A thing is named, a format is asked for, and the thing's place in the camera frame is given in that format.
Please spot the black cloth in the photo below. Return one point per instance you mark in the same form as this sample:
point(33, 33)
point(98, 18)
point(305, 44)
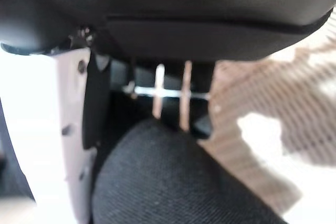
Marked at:
point(170, 176)

